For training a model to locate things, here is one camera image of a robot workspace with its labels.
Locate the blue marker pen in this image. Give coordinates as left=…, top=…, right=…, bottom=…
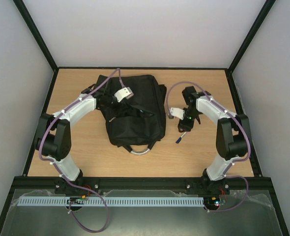
left=175, top=132, right=187, bottom=144

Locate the black backpack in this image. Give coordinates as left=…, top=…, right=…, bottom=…
left=82, top=75, right=167, bottom=155

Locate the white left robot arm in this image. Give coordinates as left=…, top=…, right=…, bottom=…
left=34, top=87, right=133, bottom=182

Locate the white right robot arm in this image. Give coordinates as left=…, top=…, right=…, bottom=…
left=170, top=86, right=251, bottom=193

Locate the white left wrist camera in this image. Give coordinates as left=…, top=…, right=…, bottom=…
left=114, top=87, right=134, bottom=102

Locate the grey slotted cable duct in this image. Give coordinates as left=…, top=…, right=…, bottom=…
left=17, top=196, right=204, bottom=207

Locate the black aluminium frame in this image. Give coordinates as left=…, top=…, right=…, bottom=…
left=0, top=0, right=289, bottom=236

